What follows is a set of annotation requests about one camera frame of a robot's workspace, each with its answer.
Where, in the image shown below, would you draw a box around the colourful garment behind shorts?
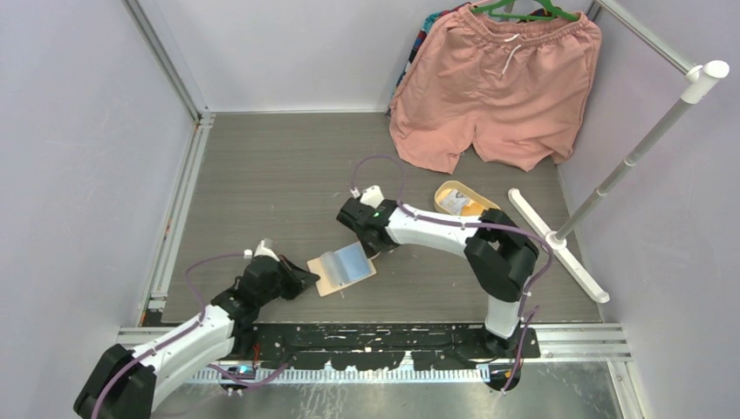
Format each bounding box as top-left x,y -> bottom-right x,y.
390,2 -> 470,101

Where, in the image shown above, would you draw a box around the yellow oval tray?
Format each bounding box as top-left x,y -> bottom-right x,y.
434,181 -> 500,216

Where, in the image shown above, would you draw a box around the yellow card with dark stripe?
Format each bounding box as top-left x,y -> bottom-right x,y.
469,201 -> 500,214

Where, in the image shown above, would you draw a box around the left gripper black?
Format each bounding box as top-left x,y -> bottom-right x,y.
257,255 -> 319,307

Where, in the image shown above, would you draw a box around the beige leather card holder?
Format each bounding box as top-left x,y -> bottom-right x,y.
307,242 -> 377,297

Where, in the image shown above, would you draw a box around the white card in tray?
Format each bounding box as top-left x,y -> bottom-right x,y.
440,189 -> 469,216

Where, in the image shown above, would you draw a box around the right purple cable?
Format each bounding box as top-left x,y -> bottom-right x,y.
349,155 -> 555,395

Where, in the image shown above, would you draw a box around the purple cable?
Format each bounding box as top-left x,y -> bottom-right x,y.
349,155 -> 555,395
89,251 -> 291,419

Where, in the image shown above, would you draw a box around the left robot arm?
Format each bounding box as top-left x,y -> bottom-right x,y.
73,255 -> 319,418

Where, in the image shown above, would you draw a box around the green clothes hanger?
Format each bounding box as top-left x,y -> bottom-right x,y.
471,0 -> 579,23

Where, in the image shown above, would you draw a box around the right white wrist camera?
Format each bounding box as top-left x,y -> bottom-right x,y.
350,185 -> 385,209

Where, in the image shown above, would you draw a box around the white clothes rack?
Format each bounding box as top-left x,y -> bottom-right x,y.
508,0 -> 730,304

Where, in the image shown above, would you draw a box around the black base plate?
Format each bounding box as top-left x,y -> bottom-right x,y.
226,323 -> 541,371

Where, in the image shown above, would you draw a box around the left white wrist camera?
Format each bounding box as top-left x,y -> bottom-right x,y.
243,238 -> 279,261

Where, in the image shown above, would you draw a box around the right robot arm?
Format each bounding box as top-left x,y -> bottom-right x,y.
336,198 -> 539,359

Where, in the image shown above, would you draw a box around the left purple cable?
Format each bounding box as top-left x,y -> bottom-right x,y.
89,251 -> 291,419

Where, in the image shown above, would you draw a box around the pink shorts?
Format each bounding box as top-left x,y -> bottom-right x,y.
388,4 -> 602,173

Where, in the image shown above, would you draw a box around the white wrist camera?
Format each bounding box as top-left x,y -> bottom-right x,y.
350,185 -> 385,209
243,238 -> 279,261

